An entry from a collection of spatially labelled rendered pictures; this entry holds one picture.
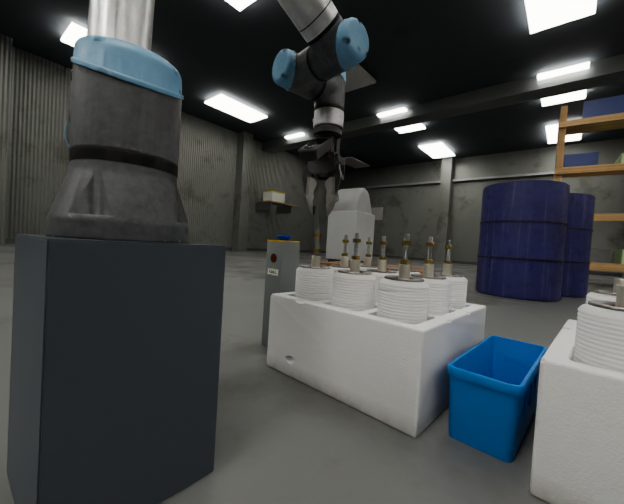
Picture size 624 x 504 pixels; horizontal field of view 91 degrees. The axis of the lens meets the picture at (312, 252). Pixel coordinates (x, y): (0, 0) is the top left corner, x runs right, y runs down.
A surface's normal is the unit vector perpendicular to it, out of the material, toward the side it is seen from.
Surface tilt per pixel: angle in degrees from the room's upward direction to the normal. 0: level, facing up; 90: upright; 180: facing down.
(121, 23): 90
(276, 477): 0
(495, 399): 92
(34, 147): 90
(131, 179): 72
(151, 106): 90
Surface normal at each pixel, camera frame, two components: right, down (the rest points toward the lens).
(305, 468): 0.06, -1.00
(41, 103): 0.77, 0.07
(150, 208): 0.77, -0.24
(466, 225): -0.64, -0.02
